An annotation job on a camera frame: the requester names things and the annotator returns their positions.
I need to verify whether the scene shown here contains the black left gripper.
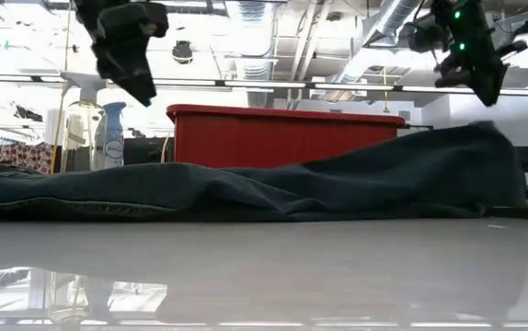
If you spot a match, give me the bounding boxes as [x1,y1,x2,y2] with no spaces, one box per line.
[73,0,169,108]

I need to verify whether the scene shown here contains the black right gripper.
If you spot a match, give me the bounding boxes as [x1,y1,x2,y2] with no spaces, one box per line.
[430,0,528,108]

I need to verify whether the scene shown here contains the blue denim jeans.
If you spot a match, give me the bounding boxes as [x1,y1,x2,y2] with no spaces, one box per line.
[0,120,528,223]

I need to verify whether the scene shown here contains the red plastic laundry bin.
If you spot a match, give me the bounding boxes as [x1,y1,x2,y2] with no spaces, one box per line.
[166,104,407,169]

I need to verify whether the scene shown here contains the black round ceiling fixture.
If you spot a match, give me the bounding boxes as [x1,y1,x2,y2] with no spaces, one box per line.
[171,40,195,65]

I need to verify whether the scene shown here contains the blue air freshener spray bottle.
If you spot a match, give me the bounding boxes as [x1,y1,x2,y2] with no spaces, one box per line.
[100,101,128,170]

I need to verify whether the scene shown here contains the clear spray bottle white trigger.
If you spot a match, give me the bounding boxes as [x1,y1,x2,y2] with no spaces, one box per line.
[60,71,108,174]

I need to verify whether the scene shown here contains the red white patterned cloth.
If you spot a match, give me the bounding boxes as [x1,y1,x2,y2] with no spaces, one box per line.
[0,142,56,176]

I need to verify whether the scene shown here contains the long ceiling light strip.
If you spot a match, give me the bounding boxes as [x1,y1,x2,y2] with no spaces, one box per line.
[0,73,528,97]

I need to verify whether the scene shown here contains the yellow hanging cord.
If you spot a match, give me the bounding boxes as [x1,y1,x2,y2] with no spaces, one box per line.
[50,0,73,175]

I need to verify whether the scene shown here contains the silver ribbed air duct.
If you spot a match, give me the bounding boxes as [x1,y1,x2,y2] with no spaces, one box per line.
[323,0,426,103]
[235,0,277,109]

